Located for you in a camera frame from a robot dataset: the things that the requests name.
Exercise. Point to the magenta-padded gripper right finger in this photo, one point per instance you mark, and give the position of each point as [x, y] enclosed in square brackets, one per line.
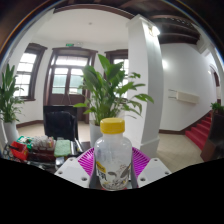
[154, 171]

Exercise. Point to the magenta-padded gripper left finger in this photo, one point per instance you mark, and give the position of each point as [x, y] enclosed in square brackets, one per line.
[71, 171]

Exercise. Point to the clear bottle with yellow cap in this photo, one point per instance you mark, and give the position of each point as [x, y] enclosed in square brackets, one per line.
[112, 156]

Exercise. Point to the green cloth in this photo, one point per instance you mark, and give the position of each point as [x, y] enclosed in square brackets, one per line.
[62, 148]

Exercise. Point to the black office chair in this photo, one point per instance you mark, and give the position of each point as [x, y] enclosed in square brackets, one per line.
[60, 123]

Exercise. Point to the red carpeted staircase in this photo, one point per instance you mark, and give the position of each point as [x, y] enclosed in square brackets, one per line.
[200, 131]

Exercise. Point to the green plant in white pot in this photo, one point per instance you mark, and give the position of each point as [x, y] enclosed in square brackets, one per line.
[8, 96]
[106, 93]

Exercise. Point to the small green plant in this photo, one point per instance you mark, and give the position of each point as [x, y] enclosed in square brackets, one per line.
[217, 107]

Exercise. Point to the dark wooden glazed door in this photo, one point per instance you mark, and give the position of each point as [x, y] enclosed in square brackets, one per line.
[68, 80]

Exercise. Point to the dark-framed window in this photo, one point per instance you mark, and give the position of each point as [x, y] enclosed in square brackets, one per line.
[120, 60]
[26, 73]

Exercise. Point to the green exit sign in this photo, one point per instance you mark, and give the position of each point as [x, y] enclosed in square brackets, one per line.
[69, 44]

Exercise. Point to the white wall unit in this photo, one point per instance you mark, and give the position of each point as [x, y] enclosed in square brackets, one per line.
[186, 97]

